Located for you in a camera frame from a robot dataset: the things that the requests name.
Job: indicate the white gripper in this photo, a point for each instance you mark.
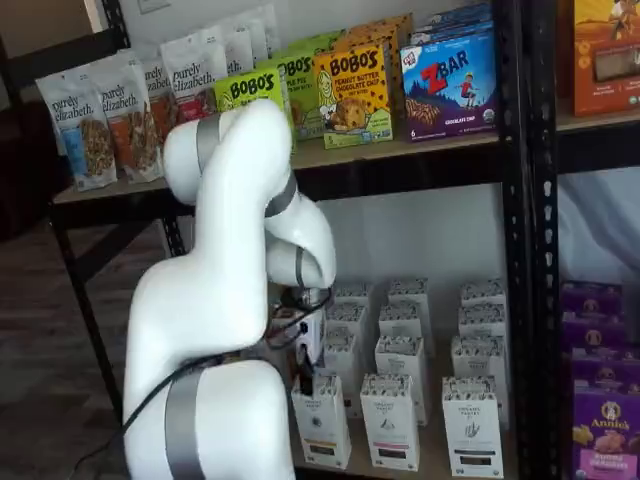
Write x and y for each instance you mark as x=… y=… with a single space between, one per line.
x=316 y=332

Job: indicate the white box yellow strip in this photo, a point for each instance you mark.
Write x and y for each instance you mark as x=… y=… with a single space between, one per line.
x=320 y=430

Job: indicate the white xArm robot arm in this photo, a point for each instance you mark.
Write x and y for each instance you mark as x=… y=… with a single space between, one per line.
x=200 y=300

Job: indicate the white botanical print box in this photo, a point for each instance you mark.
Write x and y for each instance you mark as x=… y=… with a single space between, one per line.
x=482 y=292
x=407 y=290
x=347 y=317
x=342 y=352
x=402 y=355
x=482 y=317
x=402 y=317
x=480 y=355
x=352 y=292

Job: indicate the white box pink strip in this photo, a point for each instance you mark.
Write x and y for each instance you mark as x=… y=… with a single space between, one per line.
x=390 y=425

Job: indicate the white box dark strip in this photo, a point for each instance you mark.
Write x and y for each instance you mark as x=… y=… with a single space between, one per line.
x=470 y=430

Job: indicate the dark metal shelf rack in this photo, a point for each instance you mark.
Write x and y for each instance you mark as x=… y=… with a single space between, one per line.
x=512 y=250
x=545 y=300

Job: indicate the green Bobo's apple pie box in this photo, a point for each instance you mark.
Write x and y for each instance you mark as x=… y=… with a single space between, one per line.
x=305 y=100

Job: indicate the orange Bobo's box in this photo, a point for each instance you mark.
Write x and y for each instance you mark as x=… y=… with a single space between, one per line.
x=395 y=27
x=392 y=60
x=352 y=95

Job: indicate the purple Annie's box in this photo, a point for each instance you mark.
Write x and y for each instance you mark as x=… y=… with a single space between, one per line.
x=590 y=297
x=592 y=332
x=607 y=435
x=605 y=370

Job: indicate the blue Zbar box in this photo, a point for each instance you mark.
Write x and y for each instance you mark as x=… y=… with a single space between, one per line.
x=460 y=15
x=450 y=35
x=450 y=90

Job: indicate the orange snack box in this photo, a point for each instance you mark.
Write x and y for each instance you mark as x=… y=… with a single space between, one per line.
x=605 y=60

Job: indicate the granola bag orange label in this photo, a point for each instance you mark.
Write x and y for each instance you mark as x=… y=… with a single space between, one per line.
x=157 y=85
x=125 y=120

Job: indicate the white plastic sheet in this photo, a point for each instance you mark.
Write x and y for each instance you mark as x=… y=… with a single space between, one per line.
x=600 y=225

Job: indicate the white granola bag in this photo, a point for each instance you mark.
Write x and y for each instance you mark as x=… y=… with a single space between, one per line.
x=212 y=36
x=239 y=45
x=265 y=30

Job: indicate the granola bag blue label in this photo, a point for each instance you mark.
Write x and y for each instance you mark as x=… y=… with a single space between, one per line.
x=75 y=115

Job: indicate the white wall plate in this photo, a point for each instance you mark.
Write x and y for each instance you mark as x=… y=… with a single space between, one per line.
x=155 y=6

